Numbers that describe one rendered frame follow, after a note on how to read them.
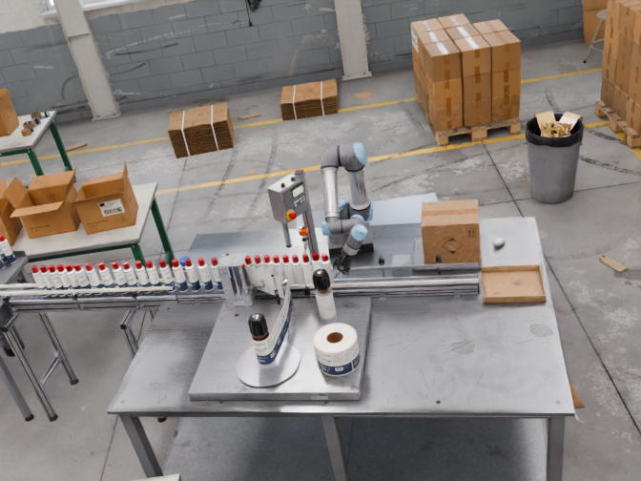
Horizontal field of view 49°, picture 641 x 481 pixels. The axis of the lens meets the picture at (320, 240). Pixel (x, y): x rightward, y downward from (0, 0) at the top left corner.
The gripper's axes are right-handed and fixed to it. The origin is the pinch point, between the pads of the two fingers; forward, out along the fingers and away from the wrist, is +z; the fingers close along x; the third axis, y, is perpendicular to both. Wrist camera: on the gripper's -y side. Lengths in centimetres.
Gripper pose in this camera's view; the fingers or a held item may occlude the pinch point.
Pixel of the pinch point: (336, 276)
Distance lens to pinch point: 373.6
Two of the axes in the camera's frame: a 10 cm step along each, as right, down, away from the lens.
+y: -1.4, 5.6, -8.1
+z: -3.6, 7.4, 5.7
